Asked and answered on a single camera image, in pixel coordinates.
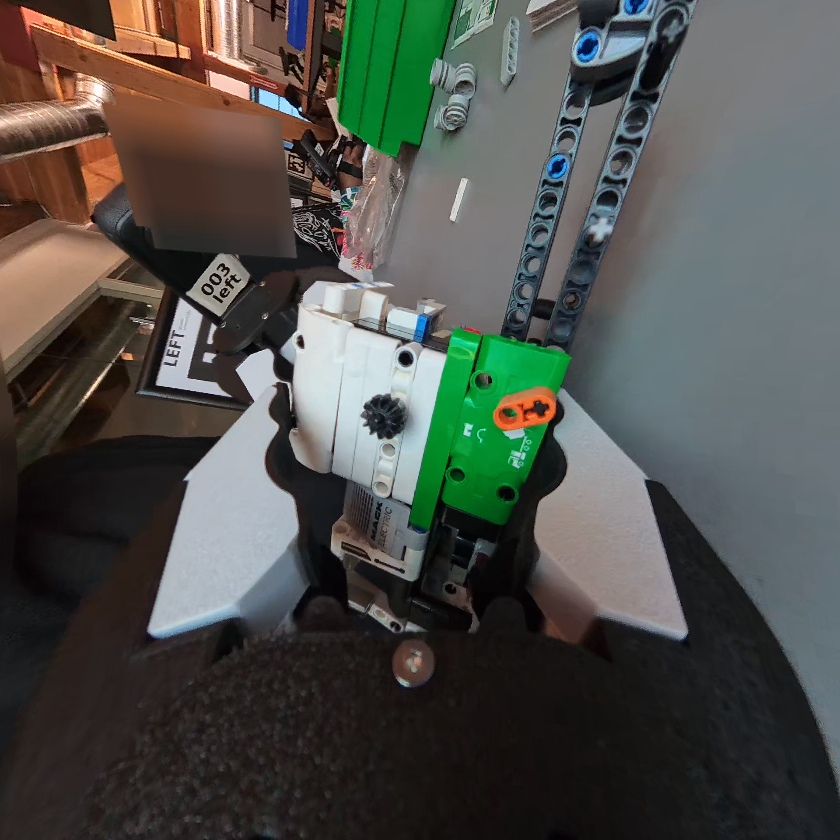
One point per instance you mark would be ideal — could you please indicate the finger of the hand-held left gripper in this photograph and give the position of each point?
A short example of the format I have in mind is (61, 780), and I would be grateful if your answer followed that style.
(254, 375)

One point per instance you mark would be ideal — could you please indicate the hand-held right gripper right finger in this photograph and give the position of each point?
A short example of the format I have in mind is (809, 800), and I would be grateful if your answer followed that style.
(604, 538)

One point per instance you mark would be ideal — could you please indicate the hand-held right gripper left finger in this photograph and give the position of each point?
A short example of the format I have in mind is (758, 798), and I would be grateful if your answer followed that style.
(223, 538)

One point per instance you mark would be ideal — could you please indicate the white and green lego assembly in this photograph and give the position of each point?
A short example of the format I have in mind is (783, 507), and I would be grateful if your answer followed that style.
(367, 394)

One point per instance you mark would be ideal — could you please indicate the white lego tile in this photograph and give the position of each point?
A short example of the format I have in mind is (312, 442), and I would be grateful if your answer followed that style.
(459, 199)

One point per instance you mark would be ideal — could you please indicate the light grey lego pulley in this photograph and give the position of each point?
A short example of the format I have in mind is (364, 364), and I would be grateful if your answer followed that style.
(442, 72)
(465, 79)
(455, 113)

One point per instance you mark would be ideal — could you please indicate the light grey lego beam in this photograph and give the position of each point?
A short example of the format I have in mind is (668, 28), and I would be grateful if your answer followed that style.
(510, 51)

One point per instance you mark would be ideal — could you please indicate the person's arm black sleeve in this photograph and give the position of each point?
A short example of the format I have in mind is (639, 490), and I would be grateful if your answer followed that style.
(98, 499)

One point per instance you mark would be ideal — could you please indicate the clear plastic bag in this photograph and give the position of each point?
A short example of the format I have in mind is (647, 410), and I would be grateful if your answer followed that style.
(371, 210)

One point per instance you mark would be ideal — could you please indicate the green plastic bin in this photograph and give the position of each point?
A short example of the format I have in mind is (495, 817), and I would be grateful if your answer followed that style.
(387, 72)

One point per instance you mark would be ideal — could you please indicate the green printed paper sheet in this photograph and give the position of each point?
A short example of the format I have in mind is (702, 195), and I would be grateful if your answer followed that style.
(474, 21)

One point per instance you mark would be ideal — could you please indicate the silver metal duct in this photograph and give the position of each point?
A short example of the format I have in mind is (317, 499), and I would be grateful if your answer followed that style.
(46, 128)

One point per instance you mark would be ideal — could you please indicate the dark grey lego beam frame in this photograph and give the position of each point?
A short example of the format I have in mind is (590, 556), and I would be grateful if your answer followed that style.
(558, 216)

